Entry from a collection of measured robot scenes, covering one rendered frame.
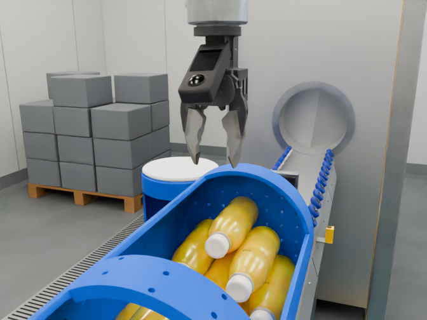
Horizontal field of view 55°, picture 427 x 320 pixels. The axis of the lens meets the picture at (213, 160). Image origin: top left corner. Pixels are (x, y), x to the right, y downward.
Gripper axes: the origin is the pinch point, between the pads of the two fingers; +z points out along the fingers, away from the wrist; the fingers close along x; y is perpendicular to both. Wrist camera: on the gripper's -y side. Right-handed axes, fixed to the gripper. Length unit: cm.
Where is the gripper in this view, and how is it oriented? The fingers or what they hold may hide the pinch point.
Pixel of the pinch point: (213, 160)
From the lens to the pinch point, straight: 63.9
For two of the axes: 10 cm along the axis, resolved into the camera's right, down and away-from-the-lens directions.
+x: -9.4, -0.8, 3.2
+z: 0.1, 9.6, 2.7
